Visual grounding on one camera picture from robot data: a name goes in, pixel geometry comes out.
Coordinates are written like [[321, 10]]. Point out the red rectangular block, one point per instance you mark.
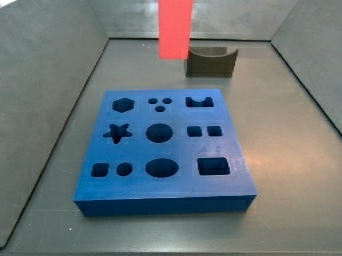
[[174, 28]]

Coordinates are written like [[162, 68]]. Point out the blue shape sorter board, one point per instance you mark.
[[164, 156]]

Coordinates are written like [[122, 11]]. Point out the dark grey curved holder block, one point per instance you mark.
[[210, 62]]

